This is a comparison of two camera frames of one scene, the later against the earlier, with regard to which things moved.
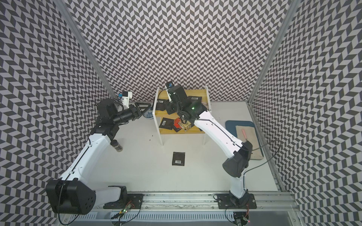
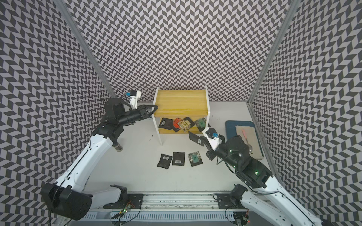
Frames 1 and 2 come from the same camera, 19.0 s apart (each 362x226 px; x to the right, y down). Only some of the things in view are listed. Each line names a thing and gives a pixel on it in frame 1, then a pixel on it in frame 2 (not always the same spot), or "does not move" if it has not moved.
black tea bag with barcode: [178, 158] does not move
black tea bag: [160, 104] to [165, 161]
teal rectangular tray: [231, 125] does not move
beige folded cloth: [251, 136] does not move
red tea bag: [176, 123] does not move
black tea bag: [167, 123] does not move
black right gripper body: [172, 108] to [221, 152]
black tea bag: [194, 100] to [195, 138]
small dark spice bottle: [114, 143] does not move
